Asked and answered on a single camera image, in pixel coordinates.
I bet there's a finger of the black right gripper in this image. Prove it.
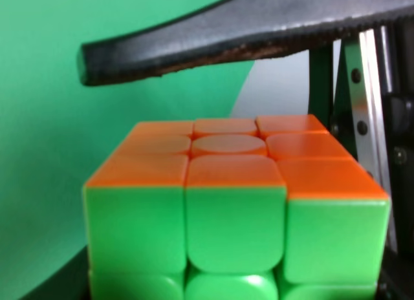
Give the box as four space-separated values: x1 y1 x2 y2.
78 0 413 87

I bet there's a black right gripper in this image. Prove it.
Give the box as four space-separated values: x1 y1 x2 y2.
309 20 413 299

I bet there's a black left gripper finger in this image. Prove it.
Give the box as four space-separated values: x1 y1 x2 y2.
21 246 91 300

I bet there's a colourful puzzle cube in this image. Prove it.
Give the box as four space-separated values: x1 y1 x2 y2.
83 115 390 299

